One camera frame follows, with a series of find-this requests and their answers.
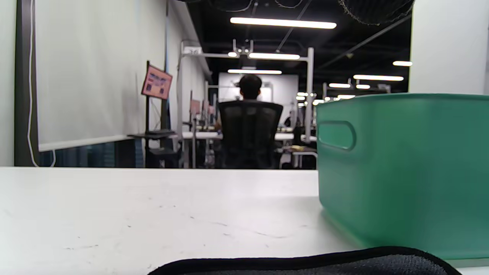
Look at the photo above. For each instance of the person's left hand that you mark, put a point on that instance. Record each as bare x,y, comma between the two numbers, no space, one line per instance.
376,11

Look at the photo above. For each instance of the grey hand towel black trim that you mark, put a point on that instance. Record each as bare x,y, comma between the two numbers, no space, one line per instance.
305,267

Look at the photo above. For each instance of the row of ceiling light tubes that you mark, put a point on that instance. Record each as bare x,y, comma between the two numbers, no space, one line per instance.
282,23

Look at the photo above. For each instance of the white cart with brown top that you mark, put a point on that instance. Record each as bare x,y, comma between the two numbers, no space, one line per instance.
296,149

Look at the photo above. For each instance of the green plastic bin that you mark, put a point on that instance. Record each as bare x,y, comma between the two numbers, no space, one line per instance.
401,172

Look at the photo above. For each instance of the black mesh office chair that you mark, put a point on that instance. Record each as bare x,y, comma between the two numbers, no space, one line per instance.
248,133

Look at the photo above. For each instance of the small pink screen monitor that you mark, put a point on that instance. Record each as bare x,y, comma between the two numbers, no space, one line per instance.
195,107

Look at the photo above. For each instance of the white background desk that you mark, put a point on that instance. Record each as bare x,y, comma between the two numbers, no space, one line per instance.
202,135

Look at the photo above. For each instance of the large pink screen monitor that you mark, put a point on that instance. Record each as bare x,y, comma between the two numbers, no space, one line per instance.
156,83

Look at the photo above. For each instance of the black monitor stand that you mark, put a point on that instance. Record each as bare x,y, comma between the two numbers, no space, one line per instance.
153,133

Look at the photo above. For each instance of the white roller blind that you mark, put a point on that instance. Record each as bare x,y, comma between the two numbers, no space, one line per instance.
91,68

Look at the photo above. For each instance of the dark framed glass window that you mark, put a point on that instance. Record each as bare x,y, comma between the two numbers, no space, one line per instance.
95,154

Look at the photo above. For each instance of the white metal frame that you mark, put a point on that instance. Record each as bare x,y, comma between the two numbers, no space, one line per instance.
310,84

